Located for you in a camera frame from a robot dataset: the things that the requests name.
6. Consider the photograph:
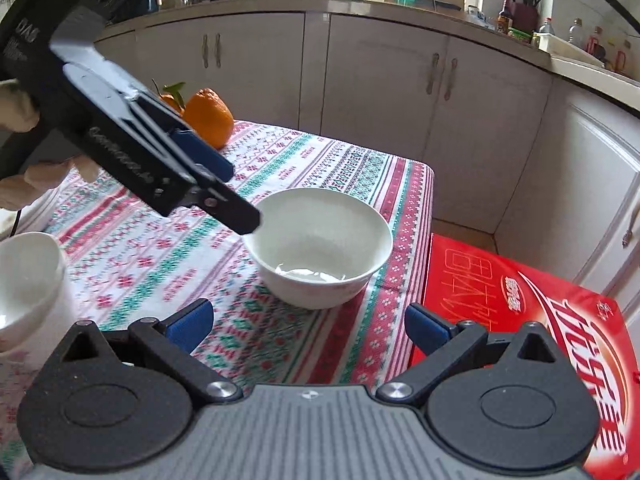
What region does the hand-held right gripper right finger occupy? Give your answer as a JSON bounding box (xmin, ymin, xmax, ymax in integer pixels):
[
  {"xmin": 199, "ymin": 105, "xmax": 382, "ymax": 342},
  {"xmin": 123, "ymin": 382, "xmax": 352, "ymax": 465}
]
[{"xmin": 376, "ymin": 302, "xmax": 560, "ymax": 405}]

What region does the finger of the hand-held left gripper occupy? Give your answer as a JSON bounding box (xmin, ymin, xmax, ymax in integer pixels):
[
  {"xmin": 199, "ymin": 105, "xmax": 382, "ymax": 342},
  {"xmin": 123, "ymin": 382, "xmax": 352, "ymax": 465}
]
[
  {"xmin": 167, "ymin": 127, "xmax": 236, "ymax": 184},
  {"xmin": 177, "ymin": 184, "xmax": 262, "ymax": 236}
]

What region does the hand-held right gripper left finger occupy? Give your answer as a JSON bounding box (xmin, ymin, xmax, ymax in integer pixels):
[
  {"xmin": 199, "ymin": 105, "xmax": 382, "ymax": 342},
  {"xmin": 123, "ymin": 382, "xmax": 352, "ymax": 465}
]
[{"xmin": 59, "ymin": 298, "xmax": 245, "ymax": 403}]

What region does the plain white bowl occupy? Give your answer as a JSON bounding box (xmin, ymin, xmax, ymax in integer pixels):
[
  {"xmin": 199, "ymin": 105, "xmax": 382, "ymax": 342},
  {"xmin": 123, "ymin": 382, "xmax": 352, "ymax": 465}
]
[{"xmin": 243, "ymin": 187, "xmax": 394, "ymax": 310}]

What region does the white bowl pink floral print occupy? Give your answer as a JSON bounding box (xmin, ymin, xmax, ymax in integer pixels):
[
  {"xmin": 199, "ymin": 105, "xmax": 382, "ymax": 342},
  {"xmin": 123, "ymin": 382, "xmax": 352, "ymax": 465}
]
[{"xmin": 0, "ymin": 231, "xmax": 81, "ymax": 356}]

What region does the person's left hand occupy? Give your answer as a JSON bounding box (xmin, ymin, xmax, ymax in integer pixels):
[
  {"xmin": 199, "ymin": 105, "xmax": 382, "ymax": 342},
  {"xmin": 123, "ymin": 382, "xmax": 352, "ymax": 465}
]
[{"xmin": 0, "ymin": 81, "xmax": 101, "ymax": 211}]

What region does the bumpy orange without leaves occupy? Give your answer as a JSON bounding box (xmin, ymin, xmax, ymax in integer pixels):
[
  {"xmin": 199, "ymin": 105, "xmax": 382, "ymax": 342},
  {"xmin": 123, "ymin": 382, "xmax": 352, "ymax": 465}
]
[{"xmin": 181, "ymin": 88, "xmax": 235, "ymax": 151}]

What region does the orange with green leaves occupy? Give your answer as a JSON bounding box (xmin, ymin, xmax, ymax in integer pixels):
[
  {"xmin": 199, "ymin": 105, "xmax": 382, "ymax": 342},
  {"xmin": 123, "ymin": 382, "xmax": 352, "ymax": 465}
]
[{"xmin": 151, "ymin": 79, "xmax": 187, "ymax": 116}]

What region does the red green patterned tablecloth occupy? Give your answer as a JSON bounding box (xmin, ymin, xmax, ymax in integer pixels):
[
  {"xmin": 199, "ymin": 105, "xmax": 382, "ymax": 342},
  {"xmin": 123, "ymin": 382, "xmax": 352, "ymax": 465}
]
[{"xmin": 0, "ymin": 120, "xmax": 435, "ymax": 461}]

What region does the red printed cardboard box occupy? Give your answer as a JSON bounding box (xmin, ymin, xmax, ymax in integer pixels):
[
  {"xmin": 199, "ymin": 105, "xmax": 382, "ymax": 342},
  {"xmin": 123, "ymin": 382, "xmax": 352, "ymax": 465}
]
[{"xmin": 409, "ymin": 232, "xmax": 640, "ymax": 480}]

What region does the white kitchen cabinet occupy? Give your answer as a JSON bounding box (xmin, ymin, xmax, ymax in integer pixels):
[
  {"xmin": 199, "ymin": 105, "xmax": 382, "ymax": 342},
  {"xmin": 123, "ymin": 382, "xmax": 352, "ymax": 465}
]
[{"xmin": 95, "ymin": 0, "xmax": 640, "ymax": 311}]

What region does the white plastic tray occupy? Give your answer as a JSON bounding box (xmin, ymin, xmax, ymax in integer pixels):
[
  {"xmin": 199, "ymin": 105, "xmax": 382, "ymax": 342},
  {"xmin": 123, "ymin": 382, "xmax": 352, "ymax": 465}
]
[{"xmin": 537, "ymin": 32, "xmax": 606, "ymax": 68}]

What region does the dark sauce bottle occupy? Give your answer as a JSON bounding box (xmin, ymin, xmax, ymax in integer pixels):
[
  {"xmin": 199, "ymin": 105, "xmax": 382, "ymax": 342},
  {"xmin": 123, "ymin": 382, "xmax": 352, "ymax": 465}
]
[{"xmin": 496, "ymin": 0, "xmax": 515, "ymax": 35}]

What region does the dark red knife block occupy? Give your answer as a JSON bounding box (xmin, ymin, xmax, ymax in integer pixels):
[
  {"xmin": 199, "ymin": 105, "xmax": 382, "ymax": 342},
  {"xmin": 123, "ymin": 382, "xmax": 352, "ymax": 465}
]
[{"xmin": 510, "ymin": 0, "xmax": 543, "ymax": 33}]

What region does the black pan handle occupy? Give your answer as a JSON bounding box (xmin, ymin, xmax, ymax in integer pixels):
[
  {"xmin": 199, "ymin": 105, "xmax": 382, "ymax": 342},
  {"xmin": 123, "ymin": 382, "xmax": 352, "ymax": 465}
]
[{"xmin": 599, "ymin": 0, "xmax": 640, "ymax": 36}]

